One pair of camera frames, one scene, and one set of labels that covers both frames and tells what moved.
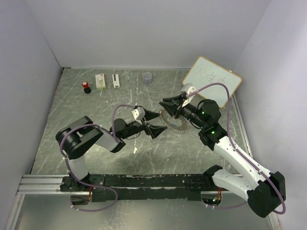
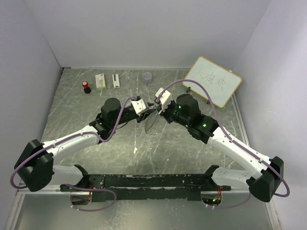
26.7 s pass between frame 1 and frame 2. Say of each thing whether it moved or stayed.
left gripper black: moved
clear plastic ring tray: moved
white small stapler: stayed
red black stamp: stayed
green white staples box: stayed
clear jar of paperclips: stayed
